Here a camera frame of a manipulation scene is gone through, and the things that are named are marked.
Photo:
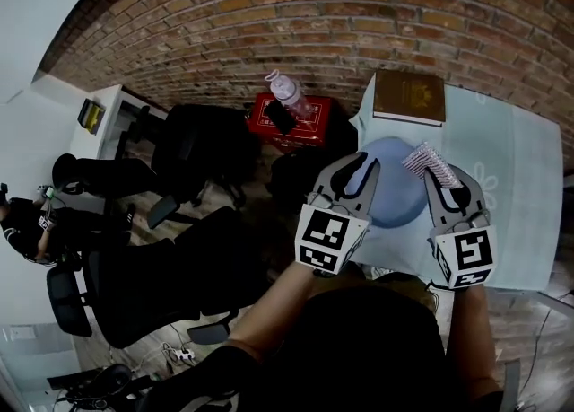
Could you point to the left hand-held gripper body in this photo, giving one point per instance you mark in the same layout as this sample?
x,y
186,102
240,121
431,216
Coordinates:
x,y
323,235

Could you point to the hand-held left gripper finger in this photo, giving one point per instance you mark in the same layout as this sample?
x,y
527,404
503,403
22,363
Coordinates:
x,y
325,174
376,186

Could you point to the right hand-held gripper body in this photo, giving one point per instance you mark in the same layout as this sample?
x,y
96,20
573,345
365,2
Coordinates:
x,y
466,257

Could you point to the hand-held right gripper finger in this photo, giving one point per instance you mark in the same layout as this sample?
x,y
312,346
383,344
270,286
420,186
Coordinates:
x,y
434,204
476,195

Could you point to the large light blue plate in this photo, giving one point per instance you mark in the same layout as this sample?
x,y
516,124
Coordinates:
x,y
399,186

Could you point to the person's left forearm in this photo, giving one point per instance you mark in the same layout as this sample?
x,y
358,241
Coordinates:
x,y
269,311

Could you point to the person's right forearm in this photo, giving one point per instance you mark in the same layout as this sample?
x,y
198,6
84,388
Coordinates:
x,y
471,343

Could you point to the black backpack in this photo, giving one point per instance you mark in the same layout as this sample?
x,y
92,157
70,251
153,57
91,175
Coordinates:
x,y
291,177

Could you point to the pale green tablecloth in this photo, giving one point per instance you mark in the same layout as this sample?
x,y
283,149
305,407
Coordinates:
x,y
515,204

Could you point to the red box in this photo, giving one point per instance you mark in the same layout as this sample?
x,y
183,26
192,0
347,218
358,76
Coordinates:
x,y
309,132

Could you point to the person's olive shorts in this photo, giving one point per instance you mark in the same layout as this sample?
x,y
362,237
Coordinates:
x,y
428,300

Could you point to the person's white shoe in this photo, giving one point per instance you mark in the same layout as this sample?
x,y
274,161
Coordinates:
x,y
376,273

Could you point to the black ribbed flat case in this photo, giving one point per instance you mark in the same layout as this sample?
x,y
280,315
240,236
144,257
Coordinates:
x,y
280,116

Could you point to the clear bottle with lilac lid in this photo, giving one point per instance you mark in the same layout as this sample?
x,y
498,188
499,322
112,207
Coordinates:
x,y
289,93

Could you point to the brown hardcover book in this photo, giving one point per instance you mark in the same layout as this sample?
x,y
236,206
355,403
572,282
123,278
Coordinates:
x,y
408,96

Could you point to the person's black shirt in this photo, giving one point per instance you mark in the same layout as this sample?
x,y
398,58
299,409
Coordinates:
x,y
359,356

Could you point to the white power strip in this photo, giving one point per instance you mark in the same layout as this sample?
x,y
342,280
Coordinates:
x,y
181,353

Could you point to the white desk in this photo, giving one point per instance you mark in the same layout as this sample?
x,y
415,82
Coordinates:
x,y
107,123

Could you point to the yellow and black box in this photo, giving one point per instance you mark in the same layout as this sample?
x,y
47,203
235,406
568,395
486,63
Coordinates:
x,y
92,116

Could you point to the black mesh office chair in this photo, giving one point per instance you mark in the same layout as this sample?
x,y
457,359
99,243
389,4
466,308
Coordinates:
x,y
67,302

